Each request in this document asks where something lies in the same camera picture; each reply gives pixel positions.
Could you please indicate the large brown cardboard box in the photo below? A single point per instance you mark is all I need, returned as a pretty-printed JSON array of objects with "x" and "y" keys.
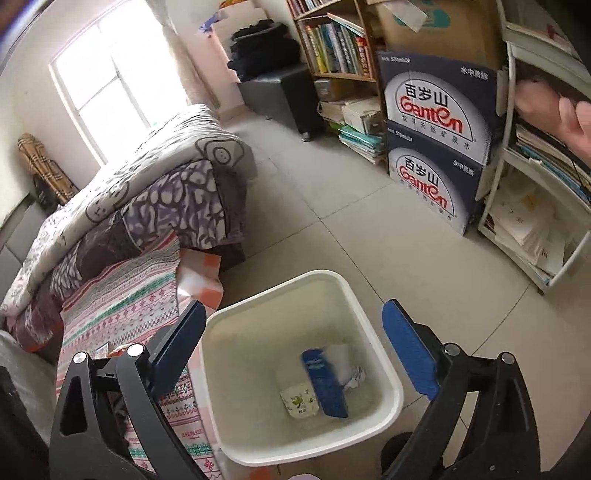
[{"x": 461, "y": 32}]

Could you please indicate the pile of white papers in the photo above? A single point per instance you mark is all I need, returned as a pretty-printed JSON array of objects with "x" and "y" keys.
[{"x": 526, "y": 226}]

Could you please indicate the striped patterned bed sheet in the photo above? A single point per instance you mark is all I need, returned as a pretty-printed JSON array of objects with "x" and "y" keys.
[{"x": 120, "y": 295}]

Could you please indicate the wooden bookshelf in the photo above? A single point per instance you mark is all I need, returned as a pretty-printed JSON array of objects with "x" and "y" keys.
[{"x": 344, "y": 76}]

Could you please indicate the bright window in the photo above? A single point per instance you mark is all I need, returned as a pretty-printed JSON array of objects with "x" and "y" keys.
[{"x": 115, "y": 83}]

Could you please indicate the blue printed water carton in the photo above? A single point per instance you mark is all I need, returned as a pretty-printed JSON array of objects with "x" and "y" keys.
[
  {"x": 425, "y": 184},
  {"x": 429, "y": 101}
]

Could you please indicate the blue flat packet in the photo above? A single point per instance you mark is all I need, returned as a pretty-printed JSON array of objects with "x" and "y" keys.
[{"x": 323, "y": 387}]

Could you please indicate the pale curtain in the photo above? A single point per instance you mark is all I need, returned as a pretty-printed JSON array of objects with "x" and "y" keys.
[{"x": 184, "y": 60}]

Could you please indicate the floral white paper cup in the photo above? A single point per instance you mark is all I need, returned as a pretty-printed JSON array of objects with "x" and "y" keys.
[{"x": 298, "y": 399}]

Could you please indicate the pile of dark clothes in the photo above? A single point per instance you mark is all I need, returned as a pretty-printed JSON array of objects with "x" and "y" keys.
[{"x": 263, "y": 50}]

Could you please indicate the white crumpled paper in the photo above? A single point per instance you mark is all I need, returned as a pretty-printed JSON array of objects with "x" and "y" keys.
[{"x": 354, "y": 377}]

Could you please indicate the pink orange checkered cloth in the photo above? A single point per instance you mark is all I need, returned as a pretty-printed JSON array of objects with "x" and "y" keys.
[{"x": 198, "y": 277}]

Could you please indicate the purple spotted blanket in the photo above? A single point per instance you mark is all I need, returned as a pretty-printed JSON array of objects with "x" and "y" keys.
[{"x": 184, "y": 198}]

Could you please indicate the plaid folded chair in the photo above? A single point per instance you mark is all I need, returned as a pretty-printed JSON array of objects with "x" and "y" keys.
[{"x": 37, "y": 157}]

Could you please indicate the stack of white booklets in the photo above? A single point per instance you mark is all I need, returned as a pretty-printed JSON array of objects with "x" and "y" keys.
[{"x": 535, "y": 27}]

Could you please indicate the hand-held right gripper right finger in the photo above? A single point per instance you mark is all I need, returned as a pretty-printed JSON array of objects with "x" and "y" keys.
[{"x": 408, "y": 350}]

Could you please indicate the row of small books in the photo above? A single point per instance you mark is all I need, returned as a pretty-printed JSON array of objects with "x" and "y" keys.
[{"x": 309, "y": 4}]

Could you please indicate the black ottoman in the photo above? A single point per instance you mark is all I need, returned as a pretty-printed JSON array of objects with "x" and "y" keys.
[{"x": 281, "y": 97}]

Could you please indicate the small brown box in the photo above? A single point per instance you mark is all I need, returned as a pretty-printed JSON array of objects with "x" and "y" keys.
[{"x": 332, "y": 90}]

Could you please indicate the bed with patterned bedding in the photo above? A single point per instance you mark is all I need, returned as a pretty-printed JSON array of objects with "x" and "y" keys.
[{"x": 138, "y": 157}]

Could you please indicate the grey headboard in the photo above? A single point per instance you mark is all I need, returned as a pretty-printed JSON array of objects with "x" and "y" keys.
[{"x": 18, "y": 230}]

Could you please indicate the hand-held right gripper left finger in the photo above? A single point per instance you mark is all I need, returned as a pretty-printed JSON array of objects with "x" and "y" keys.
[{"x": 182, "y": 341}]

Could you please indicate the stack of pale books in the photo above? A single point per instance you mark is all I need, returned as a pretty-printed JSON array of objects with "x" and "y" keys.
[{"x": 355, "y": 124}]

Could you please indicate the row of colourful books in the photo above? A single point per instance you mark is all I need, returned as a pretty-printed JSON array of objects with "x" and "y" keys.
[{"x": 337, "y": 46}]

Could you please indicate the leaning row of thin books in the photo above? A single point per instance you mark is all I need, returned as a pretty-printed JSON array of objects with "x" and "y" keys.
[{"x": 549, "y": 161}]

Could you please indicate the white plastic trash bin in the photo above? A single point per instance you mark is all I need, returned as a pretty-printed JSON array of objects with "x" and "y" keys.
[{"x": 258, "y": 332}]

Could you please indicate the white metal rack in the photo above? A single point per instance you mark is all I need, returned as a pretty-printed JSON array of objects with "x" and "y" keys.
[{"x": 564, "y": 265}]

